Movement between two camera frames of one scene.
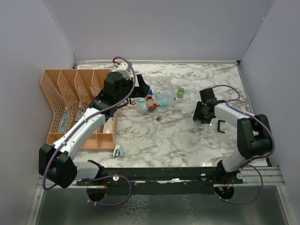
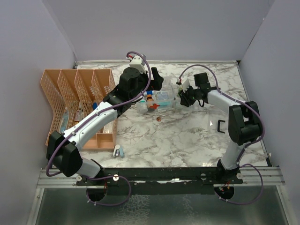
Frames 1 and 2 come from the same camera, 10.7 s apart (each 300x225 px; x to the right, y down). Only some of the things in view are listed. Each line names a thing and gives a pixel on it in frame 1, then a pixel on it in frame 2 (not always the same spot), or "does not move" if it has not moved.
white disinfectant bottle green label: x=142 y=106 does not move
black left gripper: x=143 y=87 → x=153 y=85
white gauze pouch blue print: x=108 y=125 does not move
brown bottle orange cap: x=149 y=101 does not move
